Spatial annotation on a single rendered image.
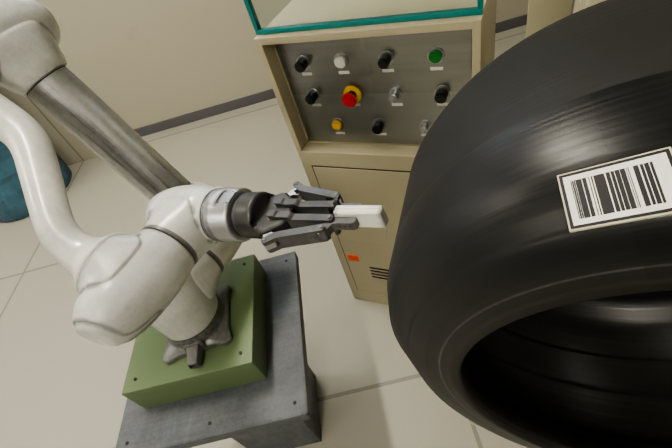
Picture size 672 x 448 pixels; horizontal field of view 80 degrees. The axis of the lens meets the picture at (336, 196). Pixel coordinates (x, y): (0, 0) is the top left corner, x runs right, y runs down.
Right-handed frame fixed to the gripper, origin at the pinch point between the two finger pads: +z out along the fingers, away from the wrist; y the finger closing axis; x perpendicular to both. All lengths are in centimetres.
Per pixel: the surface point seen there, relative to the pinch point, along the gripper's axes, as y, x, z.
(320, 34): 51, -7, -25
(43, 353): -14, 95, -212
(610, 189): -12.2, -16.5, 26.4
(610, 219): -14.0, -15.8, 26.3
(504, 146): -6.4, -15.6, 20.0
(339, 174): 51, 37, -37
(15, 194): 69, 59, -321
